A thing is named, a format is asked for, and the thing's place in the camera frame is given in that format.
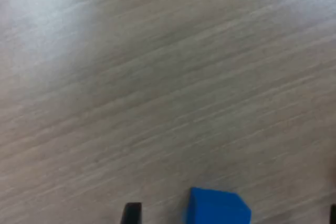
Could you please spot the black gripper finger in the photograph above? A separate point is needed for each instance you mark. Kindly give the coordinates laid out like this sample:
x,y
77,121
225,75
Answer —
x,y
131,213
333,214

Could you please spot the blue block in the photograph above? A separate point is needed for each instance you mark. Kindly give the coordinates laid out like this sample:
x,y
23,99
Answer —
x,y
218,207

